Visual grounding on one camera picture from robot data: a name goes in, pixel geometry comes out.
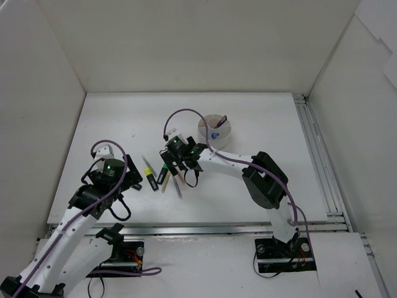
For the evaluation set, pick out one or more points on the orange gel pen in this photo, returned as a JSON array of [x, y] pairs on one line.
[[180, 178]]

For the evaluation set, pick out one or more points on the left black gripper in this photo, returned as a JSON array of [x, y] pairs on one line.
[[133, 173]]

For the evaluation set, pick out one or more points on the green black highlighter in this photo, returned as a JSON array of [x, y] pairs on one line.
[[162, 175]]

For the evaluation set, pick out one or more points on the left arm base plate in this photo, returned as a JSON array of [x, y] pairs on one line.
[[128, 260]]

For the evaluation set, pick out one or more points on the grey clear pen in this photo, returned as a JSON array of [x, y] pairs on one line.
[[146, 162]]

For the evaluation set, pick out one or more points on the pale yellow gel pen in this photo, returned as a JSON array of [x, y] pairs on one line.
[[165, 182]]

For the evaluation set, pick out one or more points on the yellow black highlighter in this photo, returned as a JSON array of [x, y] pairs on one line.
[[152, 181]]

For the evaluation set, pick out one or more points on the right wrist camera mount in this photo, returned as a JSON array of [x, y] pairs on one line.
[[174, 135]]

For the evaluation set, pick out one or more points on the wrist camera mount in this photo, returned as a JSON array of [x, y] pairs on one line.
[[104, 152], [174, 135]]

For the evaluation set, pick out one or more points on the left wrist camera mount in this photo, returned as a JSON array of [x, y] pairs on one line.
[[104, 152]]

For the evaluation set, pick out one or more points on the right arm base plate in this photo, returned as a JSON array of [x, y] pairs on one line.
[[272, 259]]

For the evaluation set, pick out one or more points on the blue black highlighter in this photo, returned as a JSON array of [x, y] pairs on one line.
[[138, 187]]

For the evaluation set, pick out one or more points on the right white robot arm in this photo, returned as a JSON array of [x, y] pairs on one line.
[[265, 181]]

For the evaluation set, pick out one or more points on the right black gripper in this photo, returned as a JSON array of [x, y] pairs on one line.
[[170, 158]]

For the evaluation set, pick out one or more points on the white round compartment container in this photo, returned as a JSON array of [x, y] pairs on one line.
[[221, 124]]

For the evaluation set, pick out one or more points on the purple gel pen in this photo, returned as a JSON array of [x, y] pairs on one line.
[[178, 190]]

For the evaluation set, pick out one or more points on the red ballpoint pen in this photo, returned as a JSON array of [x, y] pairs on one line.
[[220, 120]]

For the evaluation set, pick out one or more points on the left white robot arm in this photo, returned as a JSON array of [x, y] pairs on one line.
[[54, 272]]

